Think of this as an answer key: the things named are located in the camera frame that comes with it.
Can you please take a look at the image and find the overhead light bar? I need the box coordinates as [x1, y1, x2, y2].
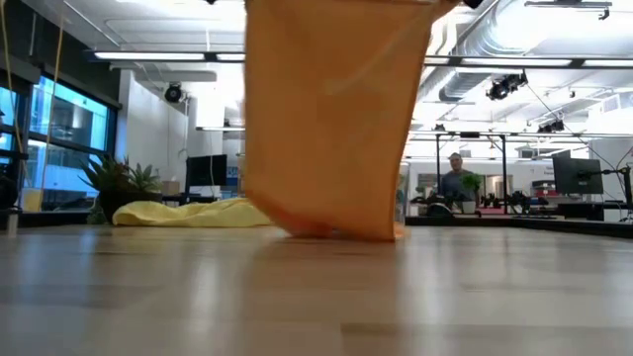
[83, 48, 633, 69]

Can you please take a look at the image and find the large glass window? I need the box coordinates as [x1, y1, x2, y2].
[0, 73, 119, 213]

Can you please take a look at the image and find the yellow microfiber towel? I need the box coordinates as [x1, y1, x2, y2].
[112, 197, 273, 228]

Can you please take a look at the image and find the orange microfiber towel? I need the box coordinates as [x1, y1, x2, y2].
[243, 0, 459, 243]

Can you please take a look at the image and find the yellow extension cable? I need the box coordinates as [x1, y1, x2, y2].
[0, 0, 66, 212]

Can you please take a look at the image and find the black round ceiling camera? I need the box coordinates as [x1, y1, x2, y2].
[163, 82, 184, 104]

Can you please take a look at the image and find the person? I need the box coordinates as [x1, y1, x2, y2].
[438, 151, 477, 202]

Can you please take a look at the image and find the small plant white pot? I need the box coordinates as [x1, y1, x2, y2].
[458, 172, 484, 215]

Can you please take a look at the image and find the potted succulent plant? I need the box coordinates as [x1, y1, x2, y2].
[78, 155, 164, 223]

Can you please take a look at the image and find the black computer monitor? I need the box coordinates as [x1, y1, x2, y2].
[186, 154, 228, 188]
[552, 156, 604, 196]

